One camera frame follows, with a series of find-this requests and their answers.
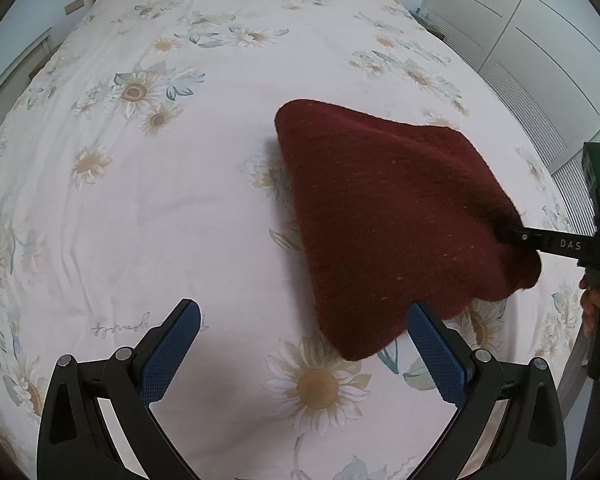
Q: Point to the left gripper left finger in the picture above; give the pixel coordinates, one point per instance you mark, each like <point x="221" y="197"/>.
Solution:
<point x="74" y="441"/>

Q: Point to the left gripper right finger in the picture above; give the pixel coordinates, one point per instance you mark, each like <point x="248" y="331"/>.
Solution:
<point x="530" y="441"/>

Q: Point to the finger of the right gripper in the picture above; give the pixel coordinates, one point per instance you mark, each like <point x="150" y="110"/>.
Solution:
<point x="519" y="238"/>

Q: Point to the dark red knit sweater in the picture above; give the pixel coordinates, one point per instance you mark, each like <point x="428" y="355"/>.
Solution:
<point x="390" y="214"/>

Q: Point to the person right hand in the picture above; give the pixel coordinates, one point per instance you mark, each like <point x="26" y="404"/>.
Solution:
<point x="590" y="304"/>

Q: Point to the white wardrobe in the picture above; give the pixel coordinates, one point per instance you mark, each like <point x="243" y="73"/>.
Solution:
<point x="542" y="59"/>

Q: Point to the right wooden nightstand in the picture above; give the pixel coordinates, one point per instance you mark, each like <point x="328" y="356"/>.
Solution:
<point x="427" y="24"/>

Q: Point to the floral pink bedspread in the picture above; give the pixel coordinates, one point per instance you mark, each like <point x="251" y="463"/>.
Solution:
<point x="141" y="167"/>

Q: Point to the left white cabinet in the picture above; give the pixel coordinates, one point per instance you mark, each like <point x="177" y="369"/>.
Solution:
<point x="16" y="77"/>

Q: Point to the left wall switch plate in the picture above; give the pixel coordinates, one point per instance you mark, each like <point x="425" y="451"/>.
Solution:
<point x="73" y="6"/>

